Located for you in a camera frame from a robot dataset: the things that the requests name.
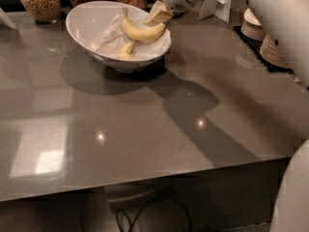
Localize white paper bowl liner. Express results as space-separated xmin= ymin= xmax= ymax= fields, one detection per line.
xmin=90 ymin=14 xmax=171 ymax=60

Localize yellow banana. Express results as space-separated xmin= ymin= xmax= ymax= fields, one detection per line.
xmin=118 ymin=42 xmax=135 ymax=61
xmin=121 ymin=7 xmax=166 ymax=43

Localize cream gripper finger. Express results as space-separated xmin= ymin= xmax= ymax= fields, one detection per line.
xmin=144 ymin=1 xmax=173 ymax=27

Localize white card left edge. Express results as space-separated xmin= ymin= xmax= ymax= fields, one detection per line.
xmin=0 ymin=7 xmax=16 ymax=29

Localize black cable under table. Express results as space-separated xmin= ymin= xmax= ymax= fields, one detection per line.
xmin=114 ymin=196 xmax=193 ymax=232

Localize back stack paper bowls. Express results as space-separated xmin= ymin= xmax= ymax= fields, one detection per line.
xmin=240 ymin=9 xmax=267 ymax=42

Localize leftmost glass cereal jar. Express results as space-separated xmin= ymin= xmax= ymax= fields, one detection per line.
xmin=20 ymin=0 xmax=62 ymax=23

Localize large white tilted bowl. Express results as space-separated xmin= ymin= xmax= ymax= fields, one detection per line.
xmin=66 ymin=1 xmax=168 ymax=73

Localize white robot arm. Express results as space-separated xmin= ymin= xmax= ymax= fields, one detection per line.
xmin=162 ymin=0 xmax=309 ymax=232

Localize black rubber mat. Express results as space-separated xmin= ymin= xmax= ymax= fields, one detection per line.
xmin=233 ymin=26 xmax=292 ymax=73

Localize white folded sign card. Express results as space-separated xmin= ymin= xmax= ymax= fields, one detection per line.
xmin=198 ymin=0 xmax=232 ymax=23

